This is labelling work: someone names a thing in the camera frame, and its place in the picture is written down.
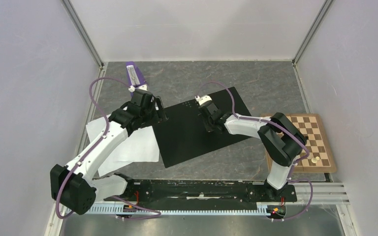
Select black folder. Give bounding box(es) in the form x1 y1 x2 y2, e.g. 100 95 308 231
153 99 249 168

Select white paper sheets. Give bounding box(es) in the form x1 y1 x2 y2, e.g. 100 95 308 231
85 116 160 178

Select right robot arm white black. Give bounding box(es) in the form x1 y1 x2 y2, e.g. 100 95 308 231
195 96 309 201

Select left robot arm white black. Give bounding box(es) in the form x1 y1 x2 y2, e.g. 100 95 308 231
50 88 167 219

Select purple metronome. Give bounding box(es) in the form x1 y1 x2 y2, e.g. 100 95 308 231
126 61 148 90

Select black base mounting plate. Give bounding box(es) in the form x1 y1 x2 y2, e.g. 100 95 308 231
120 179 297 210

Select white chess piece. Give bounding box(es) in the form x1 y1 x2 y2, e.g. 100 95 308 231
311 156 320 164

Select wooden chessboard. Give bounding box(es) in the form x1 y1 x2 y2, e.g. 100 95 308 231
264 113 337 174

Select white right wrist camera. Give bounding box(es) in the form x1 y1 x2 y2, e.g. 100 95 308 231
195 95 212 106

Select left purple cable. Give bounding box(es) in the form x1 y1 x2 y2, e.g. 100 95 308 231
55 77 162 220

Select purple cable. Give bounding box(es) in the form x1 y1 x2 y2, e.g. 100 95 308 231
195 81 314 221
55 77 162 220

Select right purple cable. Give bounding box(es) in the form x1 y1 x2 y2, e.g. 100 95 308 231
195 81 314 221

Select aluminium frame rail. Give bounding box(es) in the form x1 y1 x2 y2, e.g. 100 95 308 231
54 181 350 216

